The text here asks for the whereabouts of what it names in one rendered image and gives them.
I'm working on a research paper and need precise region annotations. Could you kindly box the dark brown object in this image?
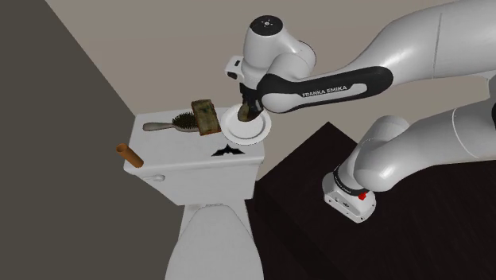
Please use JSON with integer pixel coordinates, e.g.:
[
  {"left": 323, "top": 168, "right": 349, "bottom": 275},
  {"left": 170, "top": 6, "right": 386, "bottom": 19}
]
[{"left": 237, "top": 102, "right": 262, "bottom": 123}]

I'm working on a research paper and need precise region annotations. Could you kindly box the white round plate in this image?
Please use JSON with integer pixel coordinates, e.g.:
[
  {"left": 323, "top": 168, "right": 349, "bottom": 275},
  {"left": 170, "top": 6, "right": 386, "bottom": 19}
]
[{"left": 220, "top": 103, "right": 272, "bottom": 146}]

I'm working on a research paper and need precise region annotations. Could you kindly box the brown green box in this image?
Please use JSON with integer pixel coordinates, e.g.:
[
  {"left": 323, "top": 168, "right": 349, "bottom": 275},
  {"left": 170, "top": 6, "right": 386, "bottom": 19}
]
[{"left": 191, "top": 99, "right": 223, "bottom": 137}]

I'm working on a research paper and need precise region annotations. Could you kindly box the black bat shaped figure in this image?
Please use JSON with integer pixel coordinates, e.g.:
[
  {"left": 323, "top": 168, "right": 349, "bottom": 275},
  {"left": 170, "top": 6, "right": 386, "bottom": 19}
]
[{"left": 211, "top": 143, "right": 246, "bottom": 158}]

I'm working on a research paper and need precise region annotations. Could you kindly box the grey hairbrush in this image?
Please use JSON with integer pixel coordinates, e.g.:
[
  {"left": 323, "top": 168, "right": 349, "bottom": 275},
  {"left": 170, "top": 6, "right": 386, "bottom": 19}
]
[{"left": 142, "top": 111, "right": 200, "bottom": 134}]

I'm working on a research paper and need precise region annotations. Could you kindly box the white toilet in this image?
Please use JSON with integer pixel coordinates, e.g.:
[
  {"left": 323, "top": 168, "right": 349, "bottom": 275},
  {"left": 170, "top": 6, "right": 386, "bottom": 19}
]
[{"left": 122, "top": 107, "right": 266, "bottom": 280}]

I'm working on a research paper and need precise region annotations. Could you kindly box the brown cardboard tube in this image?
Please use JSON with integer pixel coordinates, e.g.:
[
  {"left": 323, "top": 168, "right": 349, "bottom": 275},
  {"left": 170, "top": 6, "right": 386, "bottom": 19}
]
[{"left": 116, "top": 142, "right": 145, "bottom": 169}]

